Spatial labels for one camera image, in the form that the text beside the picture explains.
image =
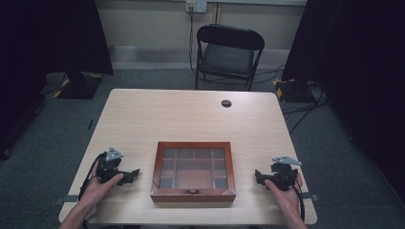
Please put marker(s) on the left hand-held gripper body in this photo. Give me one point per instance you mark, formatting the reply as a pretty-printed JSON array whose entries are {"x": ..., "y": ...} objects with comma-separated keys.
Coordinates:
[{"x": 108, "y": 165}]

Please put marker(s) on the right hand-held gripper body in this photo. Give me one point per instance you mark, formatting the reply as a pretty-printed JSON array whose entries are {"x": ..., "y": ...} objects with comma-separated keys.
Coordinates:
[{"x": 283, "y": 175}]

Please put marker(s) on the wooden box with glass lid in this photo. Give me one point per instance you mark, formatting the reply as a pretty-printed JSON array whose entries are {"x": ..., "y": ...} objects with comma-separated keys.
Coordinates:
[{"x": 194, "y": 193}]

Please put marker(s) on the person's right hand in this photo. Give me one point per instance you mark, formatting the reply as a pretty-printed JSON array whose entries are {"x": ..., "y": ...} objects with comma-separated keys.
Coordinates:
[{"x": 285, "y": 198}]

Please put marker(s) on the person's left hand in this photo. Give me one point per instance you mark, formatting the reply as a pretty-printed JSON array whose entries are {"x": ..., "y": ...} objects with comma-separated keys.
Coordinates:
[{"x": 97, "y": 191}]

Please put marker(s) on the black stand base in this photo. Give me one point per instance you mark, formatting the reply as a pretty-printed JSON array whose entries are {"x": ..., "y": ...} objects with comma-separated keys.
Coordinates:
[
  {"x": 79, "y": 87},
  {"x": 293, "y": 90}
]

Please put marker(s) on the black folding chair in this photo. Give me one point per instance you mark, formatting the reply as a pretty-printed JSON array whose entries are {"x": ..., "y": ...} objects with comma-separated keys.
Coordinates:
[{"x": 227, "y": 57}]

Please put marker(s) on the dark curtain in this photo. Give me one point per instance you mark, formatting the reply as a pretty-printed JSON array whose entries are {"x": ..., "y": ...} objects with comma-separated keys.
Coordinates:
[{"x": 359, "y": 70}]

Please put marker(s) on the white wall socket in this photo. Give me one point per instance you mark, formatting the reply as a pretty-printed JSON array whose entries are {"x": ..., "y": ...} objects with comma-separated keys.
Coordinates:
[{"x": 196, "y": 5}]

